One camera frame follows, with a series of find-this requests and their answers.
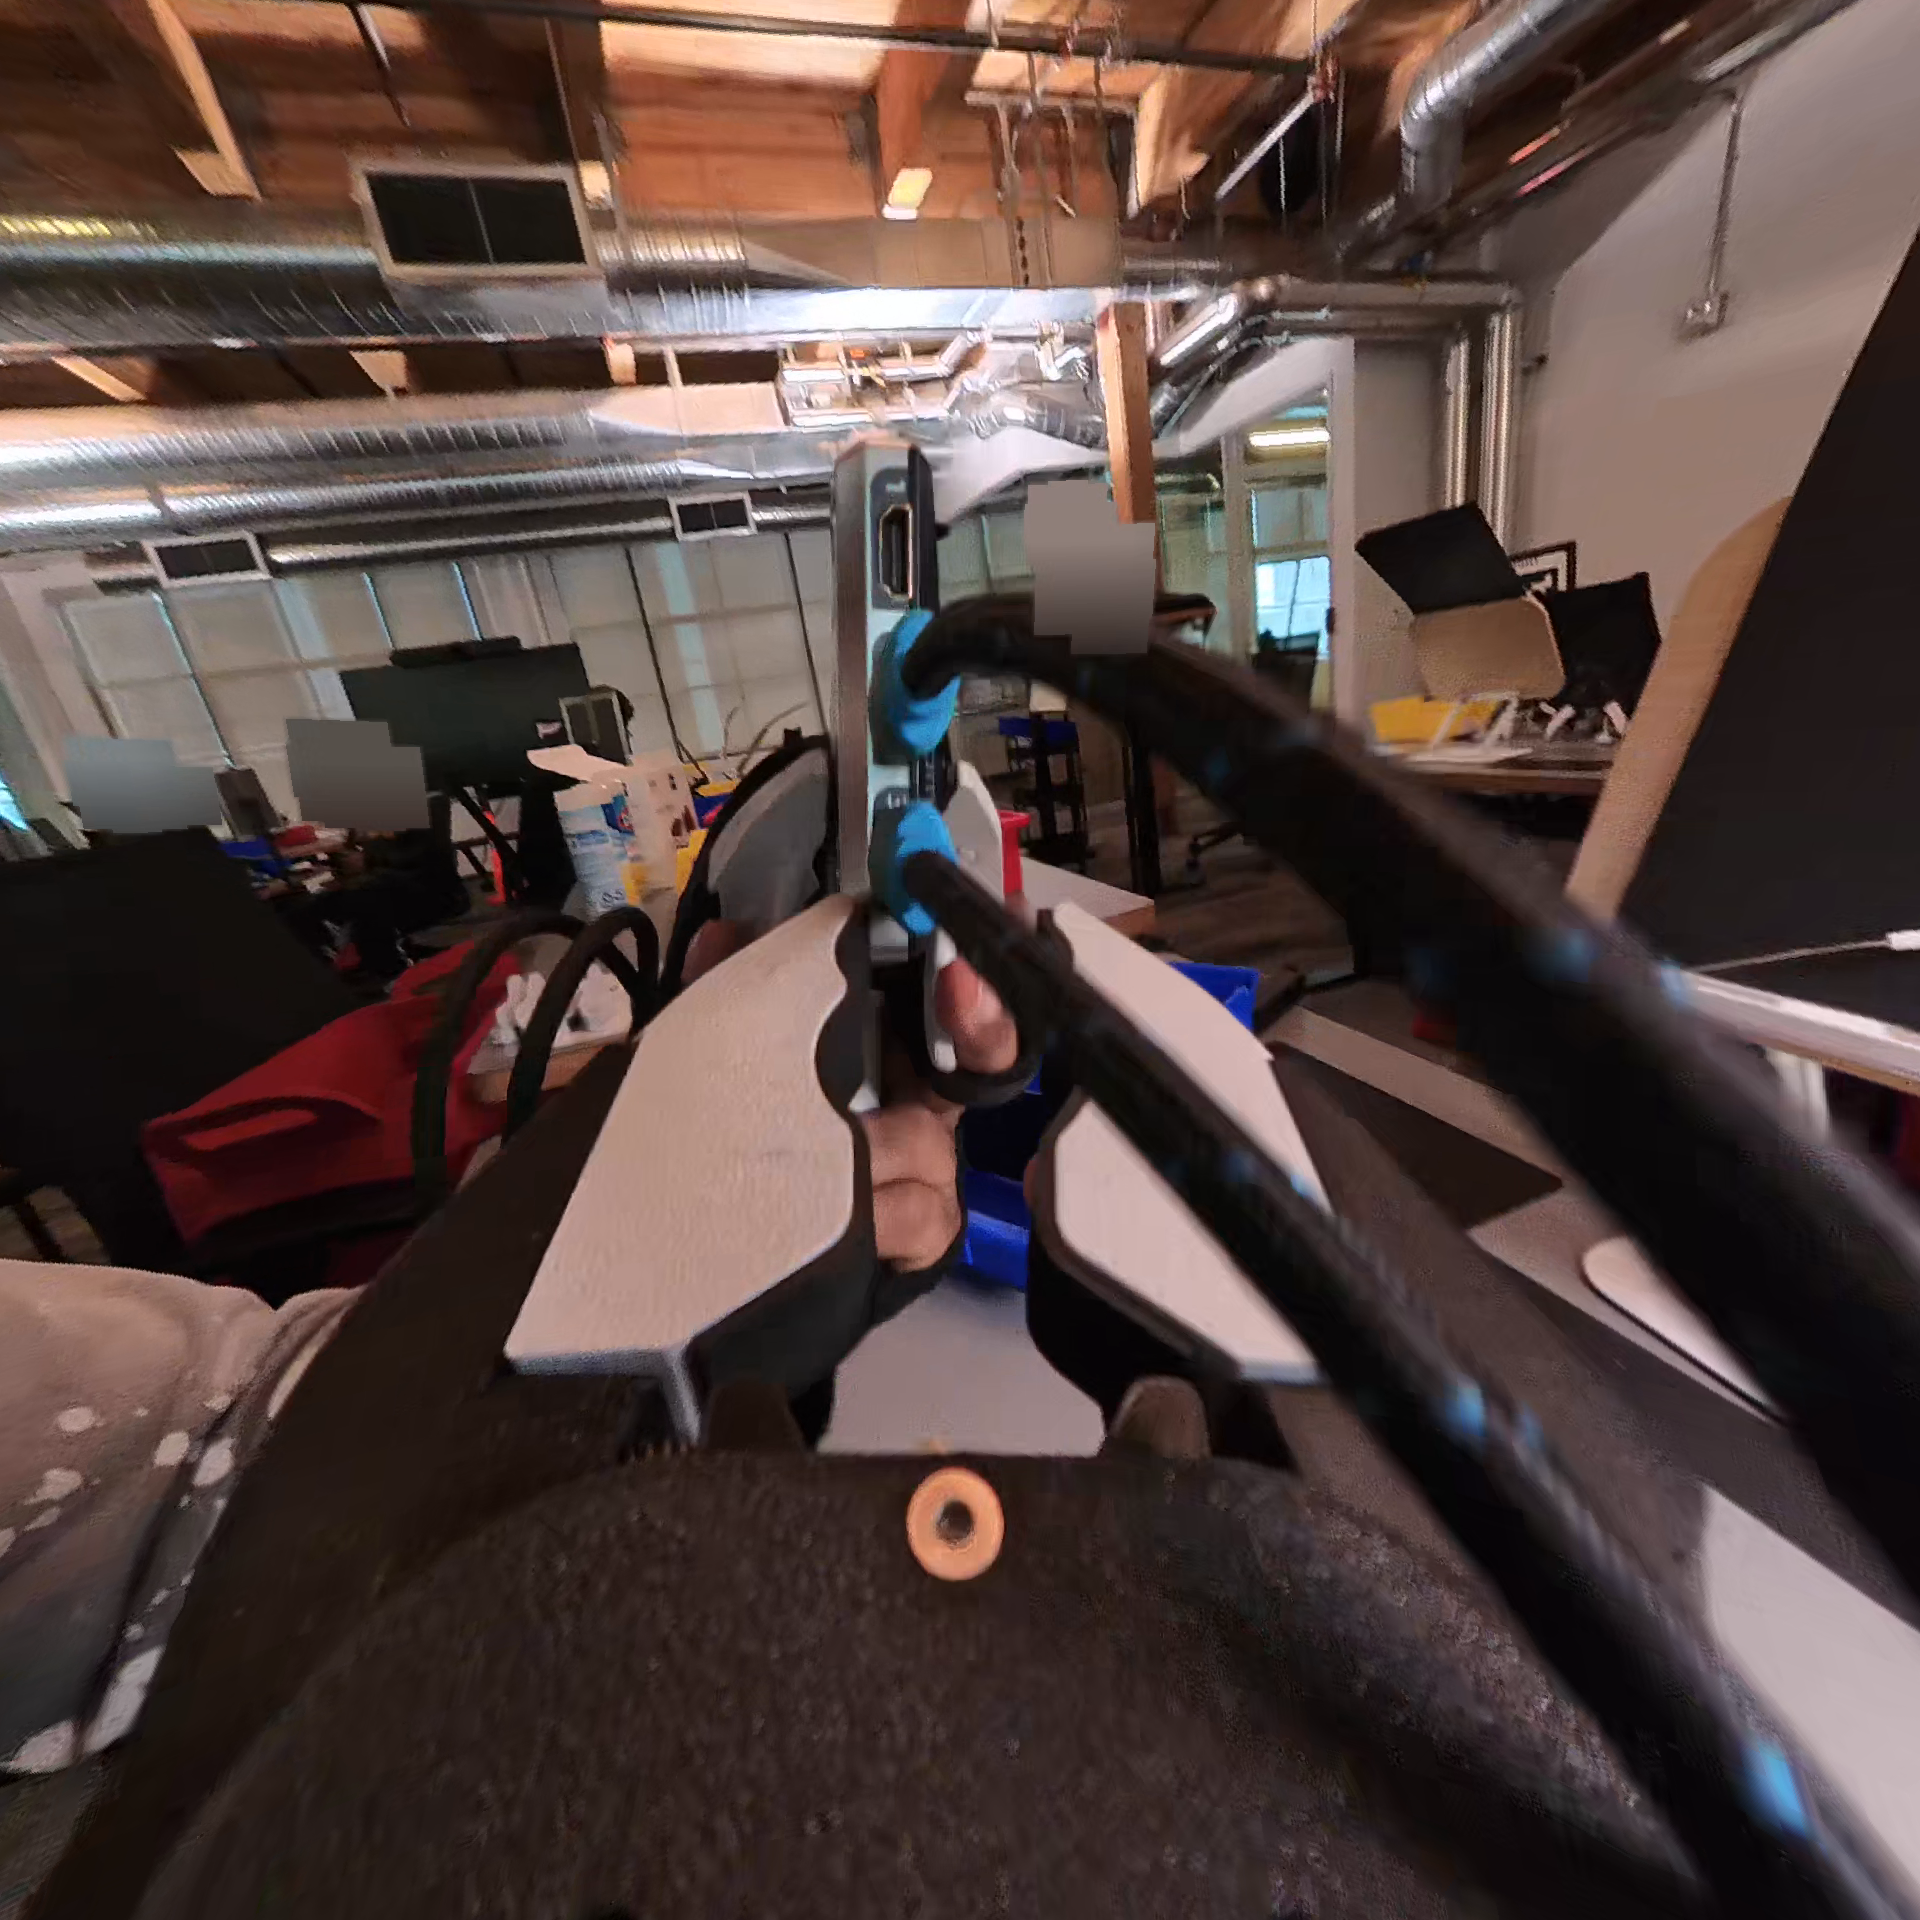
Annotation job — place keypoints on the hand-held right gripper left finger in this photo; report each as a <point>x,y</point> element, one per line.
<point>705,1170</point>

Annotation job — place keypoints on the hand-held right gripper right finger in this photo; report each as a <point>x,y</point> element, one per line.
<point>1140,1245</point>

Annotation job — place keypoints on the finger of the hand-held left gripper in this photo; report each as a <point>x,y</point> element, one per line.
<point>978,825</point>
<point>773,847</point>

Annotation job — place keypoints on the black multiport hub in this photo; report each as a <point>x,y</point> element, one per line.
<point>855,601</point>

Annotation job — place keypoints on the blue plastic bin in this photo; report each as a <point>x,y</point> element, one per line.
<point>1219,992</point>

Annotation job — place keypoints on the person's left forearm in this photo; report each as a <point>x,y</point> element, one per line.
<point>121,1425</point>

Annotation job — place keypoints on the person's left hand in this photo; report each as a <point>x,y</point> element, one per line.
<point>913,1185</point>

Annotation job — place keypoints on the black rack with blue bins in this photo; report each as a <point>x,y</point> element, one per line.
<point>1050,780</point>

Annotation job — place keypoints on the white wipes canister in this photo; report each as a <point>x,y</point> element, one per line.
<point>596,855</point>

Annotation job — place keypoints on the black monitor on stand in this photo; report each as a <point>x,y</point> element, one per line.
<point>465,705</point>

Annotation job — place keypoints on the red bag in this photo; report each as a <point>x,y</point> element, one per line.
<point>300,1110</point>

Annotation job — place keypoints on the wooden pillar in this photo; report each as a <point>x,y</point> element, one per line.
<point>1123,404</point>

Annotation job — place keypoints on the yellow plastic bin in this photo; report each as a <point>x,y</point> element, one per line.
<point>1425,722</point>

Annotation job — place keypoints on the wooden top office desk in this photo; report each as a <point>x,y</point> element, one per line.
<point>1501,773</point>

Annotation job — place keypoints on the beige panel with black flap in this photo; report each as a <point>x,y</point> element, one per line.
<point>1483,653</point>

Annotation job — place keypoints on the black office chair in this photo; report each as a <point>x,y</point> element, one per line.
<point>133,974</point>

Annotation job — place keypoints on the ceiling air vent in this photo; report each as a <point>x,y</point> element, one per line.
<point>474,221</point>

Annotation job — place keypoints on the black board with wooden edge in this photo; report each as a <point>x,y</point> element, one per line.
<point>1830,675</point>

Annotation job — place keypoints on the silver air duct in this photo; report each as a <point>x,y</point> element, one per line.
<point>450,465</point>

